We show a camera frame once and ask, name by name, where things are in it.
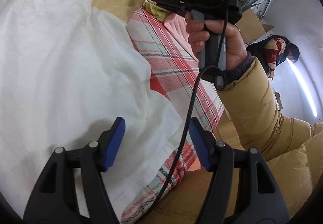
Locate white and yellow shirt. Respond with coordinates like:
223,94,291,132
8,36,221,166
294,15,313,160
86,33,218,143
1,0,184,217

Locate red pink yellow clothes pile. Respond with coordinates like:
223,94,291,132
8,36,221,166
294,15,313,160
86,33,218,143
144,0,198,62

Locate person in dark clothes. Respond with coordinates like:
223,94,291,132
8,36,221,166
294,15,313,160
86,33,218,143
246,35,300,78

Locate person's right hand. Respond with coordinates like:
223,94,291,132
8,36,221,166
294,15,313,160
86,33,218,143
185,13,247,70

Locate mustard yellow jacket torso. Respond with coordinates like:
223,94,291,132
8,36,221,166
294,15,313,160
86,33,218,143
141,122,323,224

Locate brown cardboard box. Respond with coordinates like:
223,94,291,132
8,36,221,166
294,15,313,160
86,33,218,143
236,8,274,45

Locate mustard yellow jacket sleeve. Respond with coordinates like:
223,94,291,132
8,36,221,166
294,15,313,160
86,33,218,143
218,57,315,161

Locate red plaid bed blanket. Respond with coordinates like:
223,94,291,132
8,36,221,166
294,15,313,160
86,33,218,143
121,7,224,223

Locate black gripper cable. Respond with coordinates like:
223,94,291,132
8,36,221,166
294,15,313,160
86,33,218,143
144,10,229,215

